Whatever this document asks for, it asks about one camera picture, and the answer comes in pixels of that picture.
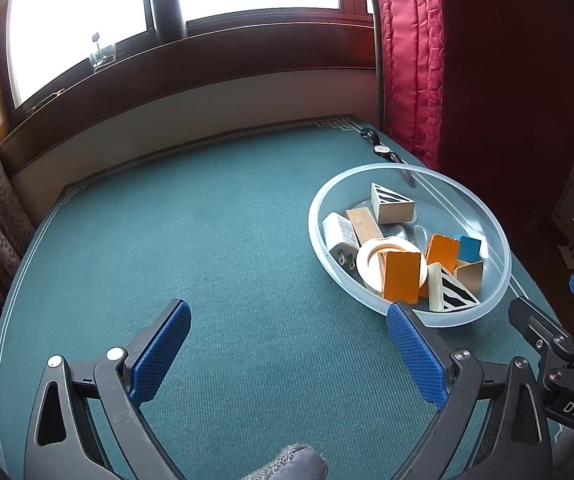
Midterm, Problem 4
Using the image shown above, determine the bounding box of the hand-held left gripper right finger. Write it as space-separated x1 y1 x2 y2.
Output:
387 302 554 480

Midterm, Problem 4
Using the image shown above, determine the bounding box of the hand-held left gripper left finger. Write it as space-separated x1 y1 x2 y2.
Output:
24 299 192 480

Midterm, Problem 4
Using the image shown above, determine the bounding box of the white zebra-striped wedge block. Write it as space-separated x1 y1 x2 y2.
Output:
427 262 482 313

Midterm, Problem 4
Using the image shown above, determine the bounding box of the orange wedge block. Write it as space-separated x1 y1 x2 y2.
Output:
382 250 423 305
419 233 462 298

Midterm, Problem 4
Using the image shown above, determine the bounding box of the blue block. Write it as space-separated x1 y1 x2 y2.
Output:
453 234 484 262

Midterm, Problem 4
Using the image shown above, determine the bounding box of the round white lid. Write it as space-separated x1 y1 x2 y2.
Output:
356 237 429 296

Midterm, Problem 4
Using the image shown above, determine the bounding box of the clear plastic bowl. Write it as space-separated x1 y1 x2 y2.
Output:
308 164 512 329

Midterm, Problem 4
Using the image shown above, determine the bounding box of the long plain wooden block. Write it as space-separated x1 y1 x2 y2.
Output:
345 206 385 243

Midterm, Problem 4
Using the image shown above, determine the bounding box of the white charger plug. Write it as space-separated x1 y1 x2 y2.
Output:
322 212 360 271

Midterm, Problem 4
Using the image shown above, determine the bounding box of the wooden zebra-striped wedge block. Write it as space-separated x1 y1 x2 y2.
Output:
371 182 416 225

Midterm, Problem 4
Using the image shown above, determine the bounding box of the grey fleece clothing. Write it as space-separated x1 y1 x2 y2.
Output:
239 442 329 480

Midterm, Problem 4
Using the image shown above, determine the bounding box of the black wristwatch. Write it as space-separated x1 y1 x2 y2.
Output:
359 127 418 188

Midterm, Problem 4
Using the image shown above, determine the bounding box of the red quilted cloth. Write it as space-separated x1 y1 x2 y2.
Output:
369 0 574 221

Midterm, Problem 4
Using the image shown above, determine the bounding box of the drinking glass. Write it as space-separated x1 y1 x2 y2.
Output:
87 32 118 72

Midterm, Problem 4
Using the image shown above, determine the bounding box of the black flask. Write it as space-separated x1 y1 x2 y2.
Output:
146 0 189 41

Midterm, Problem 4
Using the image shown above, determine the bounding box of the wooden window frame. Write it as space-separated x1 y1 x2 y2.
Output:
0 0 383 171

